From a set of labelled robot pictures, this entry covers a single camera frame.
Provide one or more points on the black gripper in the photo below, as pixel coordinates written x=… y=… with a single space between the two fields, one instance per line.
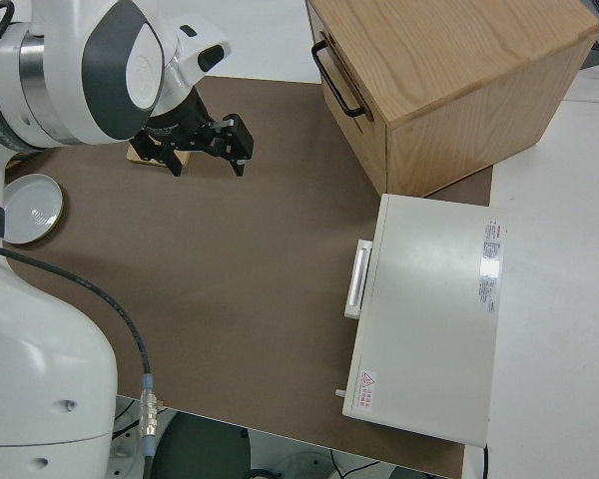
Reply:
x=179 y=125

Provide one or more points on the gray plate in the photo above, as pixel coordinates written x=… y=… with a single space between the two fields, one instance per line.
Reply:
x=32 y=209

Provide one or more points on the wooden mug rack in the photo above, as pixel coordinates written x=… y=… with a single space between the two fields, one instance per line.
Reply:
x=132 y=155

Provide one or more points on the brown table mat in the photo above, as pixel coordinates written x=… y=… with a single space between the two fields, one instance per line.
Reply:
x=229 y=274

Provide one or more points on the wooden drawer cabinet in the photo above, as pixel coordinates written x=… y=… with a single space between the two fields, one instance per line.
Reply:
x=454 y=75

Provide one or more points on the white toaster oven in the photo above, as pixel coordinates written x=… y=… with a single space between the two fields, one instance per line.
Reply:
x=429 y=309

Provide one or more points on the dark round pedestal base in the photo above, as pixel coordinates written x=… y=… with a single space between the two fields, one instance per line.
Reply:
x=199 y=444

